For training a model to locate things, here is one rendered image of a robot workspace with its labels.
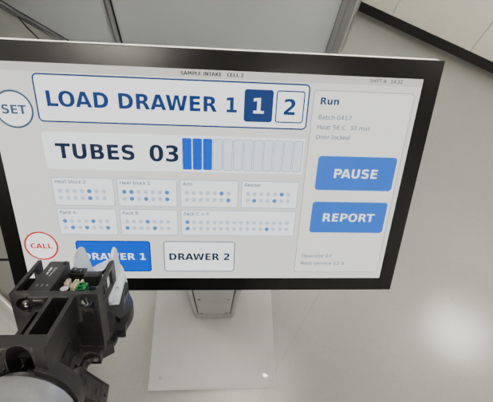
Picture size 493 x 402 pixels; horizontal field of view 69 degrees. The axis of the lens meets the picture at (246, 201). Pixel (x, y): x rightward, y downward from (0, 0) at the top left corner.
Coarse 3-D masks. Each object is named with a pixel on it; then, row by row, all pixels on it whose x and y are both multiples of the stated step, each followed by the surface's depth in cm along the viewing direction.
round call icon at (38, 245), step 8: (24, 232) 45; (32, 232) 45; (40, 232) 45; (48, 232) 45; (56, 232) 45; (24, 240) 45; (32, 240) 45; (40, 240) 45; (48, 240) 45; (56, 240) 45; (24, 248) 45; (32, 248) 46; (40, 248) 46; (48, 248) 46; (56, 248) 46; (32, 256) 46; (40, 256) 46; (48, 256) 46; (56, 256) 46
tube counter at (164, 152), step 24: (168, 144) 42; (192, 144) 42; (216, 144) 42; (240, 144) 42; (264, 144) 42; (288, 144) 42; (168, 168) 43; (192, 168) 43; (216, 168) 43; (240, 168) 43; (264, 168) 43; (288, 168) 44
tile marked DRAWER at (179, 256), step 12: (168, 252) 47; (180, 252) 47; (192, 252) 47; (204, 252) 47; (216, 252) 48; (228, 252) 48; (168, 264) 48; (180, 264) 48; (192, 264) 48; (204, 264) 48; (216, 264) 48; (228, 264) 48
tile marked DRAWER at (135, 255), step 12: (84, 240) 46; (96, 240) 46; (108, 240) 46; (120, 240) 46; (132, 240) 46; (144, 240) 46; (96, 252) 46; (108, 252) 46; (120, 252) 47; (132, 252) 47; (144, 252) 47; (96, 264) 47; (132, 264) 47; (144, 264) 48
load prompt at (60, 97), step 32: (64, 96) 39; (96, 96) 39; (128, 96) 39; (160, 96) 39; (192, 96) 40; (224, 96) 40; (256, 96) 40; (288, 96) 40; (256, 128) 41; (288, 128) 42
